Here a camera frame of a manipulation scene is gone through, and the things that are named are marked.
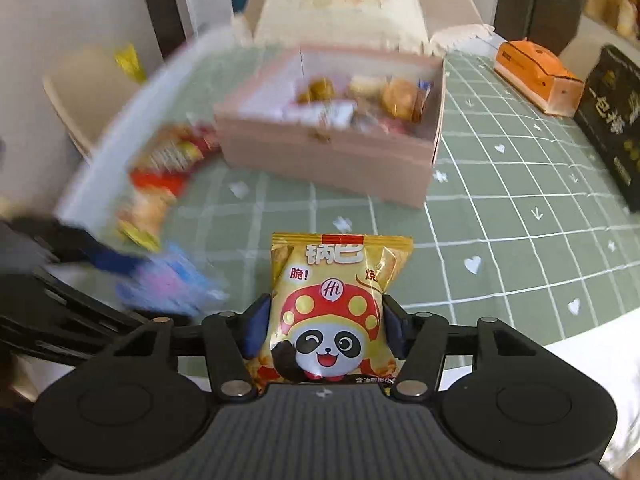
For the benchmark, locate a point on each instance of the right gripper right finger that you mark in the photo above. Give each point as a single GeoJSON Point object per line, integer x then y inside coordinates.
{"type": "Point", "coordinates": [422, 342]}

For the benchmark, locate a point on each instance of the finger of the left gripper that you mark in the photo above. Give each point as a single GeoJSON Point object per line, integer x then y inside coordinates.
{"type": "Point", "coordinates": [68, 243]}

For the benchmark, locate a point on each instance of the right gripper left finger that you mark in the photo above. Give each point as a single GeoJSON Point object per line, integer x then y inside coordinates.
{"type": "Point", "coordinates": [226, 340]}

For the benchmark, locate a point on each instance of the yellow panda snack bag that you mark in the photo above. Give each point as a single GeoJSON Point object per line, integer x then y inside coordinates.
{"type": "Point", "coordinates": [326, 318]}

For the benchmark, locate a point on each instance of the blue pink snack packet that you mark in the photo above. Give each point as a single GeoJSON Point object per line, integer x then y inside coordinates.
{"type": "Point", "coordinates": [172, 284]}

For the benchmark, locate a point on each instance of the red yellow snack bag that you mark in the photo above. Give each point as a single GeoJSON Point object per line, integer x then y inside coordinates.
{"type": "Point", "coordinates": [159, 174]}

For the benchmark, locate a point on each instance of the green grid tablecloth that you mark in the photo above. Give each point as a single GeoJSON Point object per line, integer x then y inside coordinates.
{"type": "Point", "coordinates": [521, 220]}

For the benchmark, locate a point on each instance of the beige chair left side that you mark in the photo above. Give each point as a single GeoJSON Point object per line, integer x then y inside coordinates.
{"type": "Point", "coordinates": [87, 89]}

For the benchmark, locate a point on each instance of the pink cardboard box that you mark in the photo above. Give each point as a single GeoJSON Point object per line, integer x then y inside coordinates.
{"type": "Point", "coordinates": [342, 143]}

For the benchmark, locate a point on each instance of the brown wrapped pastry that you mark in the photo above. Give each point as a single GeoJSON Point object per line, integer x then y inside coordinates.
{"type": "Point", "coordinates": [318, 90]}

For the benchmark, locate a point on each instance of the orange carton box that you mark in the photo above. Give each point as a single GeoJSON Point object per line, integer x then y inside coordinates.
{"type": "Point", "coordinates": [541, 76]}

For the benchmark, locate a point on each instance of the black gift box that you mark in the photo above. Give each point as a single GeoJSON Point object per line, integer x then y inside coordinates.
{"type": "Point", "coordinates": [608, 114]}

